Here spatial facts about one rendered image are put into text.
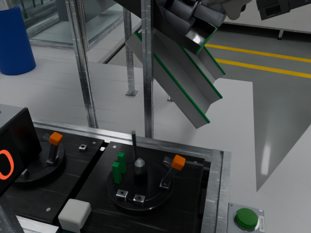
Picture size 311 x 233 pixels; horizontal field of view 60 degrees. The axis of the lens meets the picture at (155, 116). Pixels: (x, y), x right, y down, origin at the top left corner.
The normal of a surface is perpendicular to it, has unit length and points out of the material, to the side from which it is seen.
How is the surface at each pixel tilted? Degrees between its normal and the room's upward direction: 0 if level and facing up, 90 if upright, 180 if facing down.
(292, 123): 0
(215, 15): 90
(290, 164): 0
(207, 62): 90
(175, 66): 45
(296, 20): 90
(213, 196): 0
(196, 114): 90
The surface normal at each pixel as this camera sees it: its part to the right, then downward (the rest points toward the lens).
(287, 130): 0.00, -0.81
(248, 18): -0.40, 0.54
